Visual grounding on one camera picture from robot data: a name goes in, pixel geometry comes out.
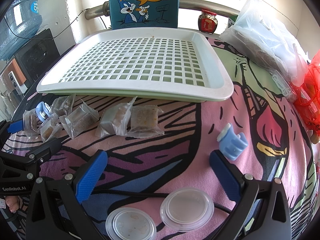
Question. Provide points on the person's left hand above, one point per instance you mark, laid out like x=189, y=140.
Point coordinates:
x=11, y=203

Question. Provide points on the orange and white device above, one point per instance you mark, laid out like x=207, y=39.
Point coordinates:
x=15, y=82

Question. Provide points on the clear round plastic lid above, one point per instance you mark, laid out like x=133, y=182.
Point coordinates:
x=130, y=225
x=187, y=205

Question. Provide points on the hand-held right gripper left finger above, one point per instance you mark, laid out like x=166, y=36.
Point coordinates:
x=92, y=177

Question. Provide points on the red sauce jar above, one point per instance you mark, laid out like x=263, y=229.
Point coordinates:
x=207, y=22

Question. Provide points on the blue plastic clip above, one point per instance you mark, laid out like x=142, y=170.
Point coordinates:
x=41, y=110
x=232, y=147

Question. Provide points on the clear plastic bag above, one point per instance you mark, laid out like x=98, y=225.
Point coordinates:
x=262, y=37

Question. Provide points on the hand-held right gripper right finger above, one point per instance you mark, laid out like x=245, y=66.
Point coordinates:
x=225, y=177

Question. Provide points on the white perforated plastic tray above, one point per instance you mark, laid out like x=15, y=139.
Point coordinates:
x=220, y=85

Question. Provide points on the red plastic bag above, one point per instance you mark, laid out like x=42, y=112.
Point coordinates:
x=310, y=85

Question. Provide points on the metal pipe rail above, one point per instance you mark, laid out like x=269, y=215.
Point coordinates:
x=95, y=10

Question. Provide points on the blue cartoon tote bag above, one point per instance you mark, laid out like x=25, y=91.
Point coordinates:
x=162, y=5

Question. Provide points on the black water dispenser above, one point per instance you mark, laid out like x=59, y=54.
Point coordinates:
x=37, y=52

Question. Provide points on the small packet of white rings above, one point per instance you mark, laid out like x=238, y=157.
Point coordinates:
x=281, y=82

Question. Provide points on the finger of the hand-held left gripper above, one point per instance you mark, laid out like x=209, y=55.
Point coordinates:
x=46, y=150
x=13, y=127

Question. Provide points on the clear packet of brown cube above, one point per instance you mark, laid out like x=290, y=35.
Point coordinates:
x=143, y=120
x=113, y=121
x=63, y=105
x=48, y=130
x=30, y=125
x=80, y=120

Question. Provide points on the green box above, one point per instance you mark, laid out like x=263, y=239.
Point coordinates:
x=231, y=21

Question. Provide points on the blue water jug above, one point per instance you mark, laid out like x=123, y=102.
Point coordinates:
x=20, y=30

